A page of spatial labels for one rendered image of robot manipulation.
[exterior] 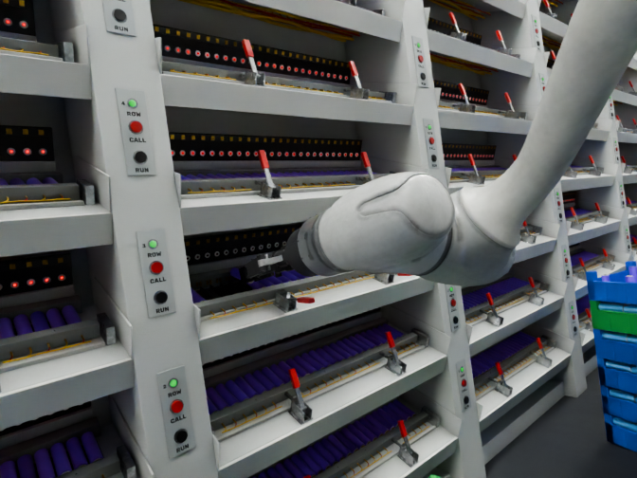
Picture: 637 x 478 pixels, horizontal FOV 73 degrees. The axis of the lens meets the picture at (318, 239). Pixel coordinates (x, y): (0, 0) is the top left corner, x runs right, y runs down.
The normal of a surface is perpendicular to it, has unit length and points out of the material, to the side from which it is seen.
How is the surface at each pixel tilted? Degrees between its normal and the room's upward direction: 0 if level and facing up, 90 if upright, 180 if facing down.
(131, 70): 90
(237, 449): 21
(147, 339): 90
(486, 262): 134
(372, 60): 90
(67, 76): 111
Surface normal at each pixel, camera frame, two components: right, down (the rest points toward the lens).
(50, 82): 0.64, 0.28
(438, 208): 0.54, -0.19
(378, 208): -0.70, -0.19
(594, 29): -0.77, 0.54
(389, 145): -0.77, 0.12
